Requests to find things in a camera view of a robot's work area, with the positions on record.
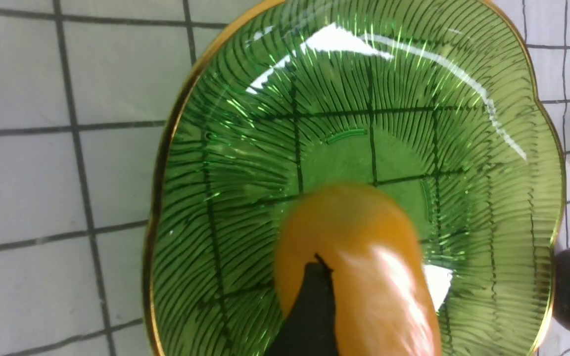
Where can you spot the orange mango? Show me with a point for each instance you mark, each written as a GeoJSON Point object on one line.
{"type": "Point", "coordinates": [383, 306]}

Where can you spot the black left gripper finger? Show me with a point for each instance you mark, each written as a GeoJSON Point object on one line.
{"type": "Point", "coordinates": [309, 329]}

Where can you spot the green glass leaf plate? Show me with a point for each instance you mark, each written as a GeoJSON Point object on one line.
{"type": "Point", "coordinates": [434, 102]}

